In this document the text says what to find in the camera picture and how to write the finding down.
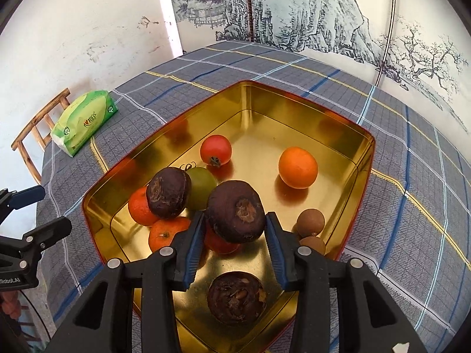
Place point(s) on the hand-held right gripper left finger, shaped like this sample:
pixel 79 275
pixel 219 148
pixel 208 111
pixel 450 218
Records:
pixel 193 250

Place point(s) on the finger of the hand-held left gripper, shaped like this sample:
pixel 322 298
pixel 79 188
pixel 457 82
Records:
pixel 51 230
pixel 29 193

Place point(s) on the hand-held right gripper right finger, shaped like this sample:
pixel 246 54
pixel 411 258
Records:
pixel 279 250

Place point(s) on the red tomato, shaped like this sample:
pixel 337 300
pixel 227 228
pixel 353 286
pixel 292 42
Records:
pixel 217 244
pixel 216 149

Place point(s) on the large mandarin orange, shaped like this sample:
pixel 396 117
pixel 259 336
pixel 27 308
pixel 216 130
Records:
pixel 165 233

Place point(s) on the brown longan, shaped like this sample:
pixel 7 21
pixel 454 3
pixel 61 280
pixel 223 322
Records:
pixel 314 245
pixel 310 222

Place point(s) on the dark brown mangosteen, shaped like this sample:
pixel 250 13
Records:
pixel 235 209
pixel 235 298
pixel 168 193

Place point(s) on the green tomato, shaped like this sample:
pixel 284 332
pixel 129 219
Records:
pixel 202 189

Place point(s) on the smooth round orange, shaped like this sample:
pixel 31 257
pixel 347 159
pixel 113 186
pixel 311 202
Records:
pixel 298 167

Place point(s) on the red tin box gold interior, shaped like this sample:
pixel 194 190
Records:
pixel 265 136

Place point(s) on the green tissue pack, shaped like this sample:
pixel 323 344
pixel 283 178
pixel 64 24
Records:
pixel 82 121

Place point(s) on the wooden chair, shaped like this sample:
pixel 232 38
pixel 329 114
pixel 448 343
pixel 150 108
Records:
pixel 65 95

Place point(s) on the landscape painting screen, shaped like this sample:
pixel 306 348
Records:
pixel 312 7

